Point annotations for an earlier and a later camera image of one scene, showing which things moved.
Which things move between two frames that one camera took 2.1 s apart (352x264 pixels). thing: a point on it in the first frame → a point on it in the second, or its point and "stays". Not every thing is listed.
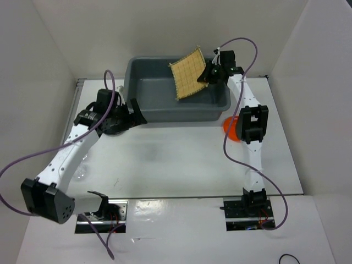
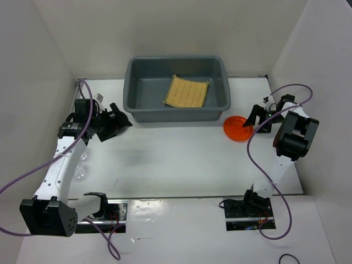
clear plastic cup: [81, 171] stays
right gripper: [205, 77] → [257, 110]
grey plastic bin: [148, 81] stays
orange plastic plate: [233, 134] stays
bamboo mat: [186, 71] → [186, 93]
